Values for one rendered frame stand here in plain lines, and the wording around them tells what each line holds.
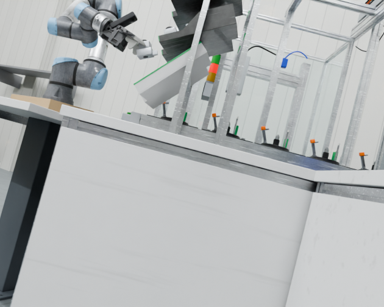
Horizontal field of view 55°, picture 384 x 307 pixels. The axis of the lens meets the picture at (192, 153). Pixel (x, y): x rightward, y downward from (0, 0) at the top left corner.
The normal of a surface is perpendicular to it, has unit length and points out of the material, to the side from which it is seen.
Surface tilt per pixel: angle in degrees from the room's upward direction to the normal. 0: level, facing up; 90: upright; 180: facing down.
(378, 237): 90
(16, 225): 90
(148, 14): 90
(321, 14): 90
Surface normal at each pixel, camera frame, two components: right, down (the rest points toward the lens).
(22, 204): -0.45, -0.16
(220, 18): -0.16, -0.09
